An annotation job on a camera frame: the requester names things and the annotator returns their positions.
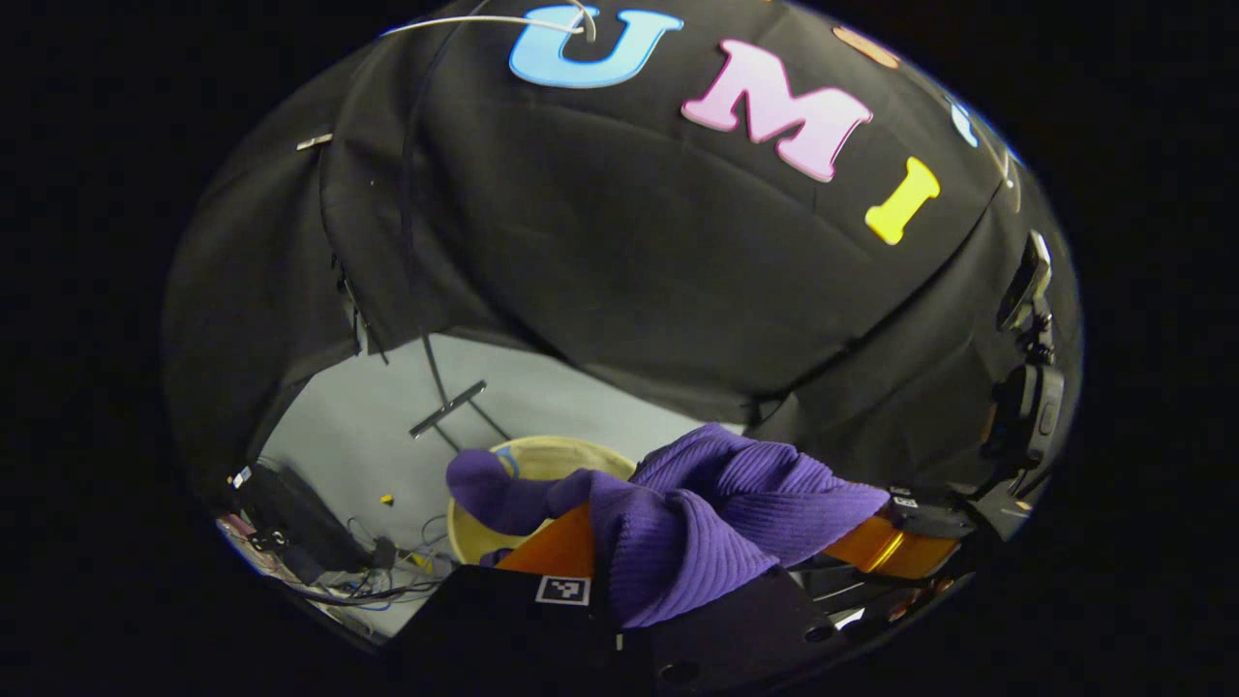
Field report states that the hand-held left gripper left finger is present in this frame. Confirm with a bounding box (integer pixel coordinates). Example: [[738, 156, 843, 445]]
[[387, 503, 620, 683]]

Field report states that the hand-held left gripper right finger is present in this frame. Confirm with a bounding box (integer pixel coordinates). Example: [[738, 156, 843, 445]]
[[619, 566, 858, 693]]

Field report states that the beige laundry hamper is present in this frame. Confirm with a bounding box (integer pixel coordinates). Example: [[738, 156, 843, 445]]
[[445, 436, 640, 567]]

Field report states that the purple knit sweater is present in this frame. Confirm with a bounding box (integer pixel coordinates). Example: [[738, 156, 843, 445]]
[[445, 423, 891, 630]]

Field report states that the white clothes hanger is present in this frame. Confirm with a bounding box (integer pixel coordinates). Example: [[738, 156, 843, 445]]
[[382, 0, 596, 42]]

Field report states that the black equipment box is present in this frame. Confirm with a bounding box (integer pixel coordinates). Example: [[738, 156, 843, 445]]
[[230, 458, 378, 582]]

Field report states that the black backdrop cloth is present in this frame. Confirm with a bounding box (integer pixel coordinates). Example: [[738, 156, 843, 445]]
[[160, 0, 1083, 504]]

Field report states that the tangle of cables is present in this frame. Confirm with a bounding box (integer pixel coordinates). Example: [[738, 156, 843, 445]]
[[290, 513, 461, 613]]

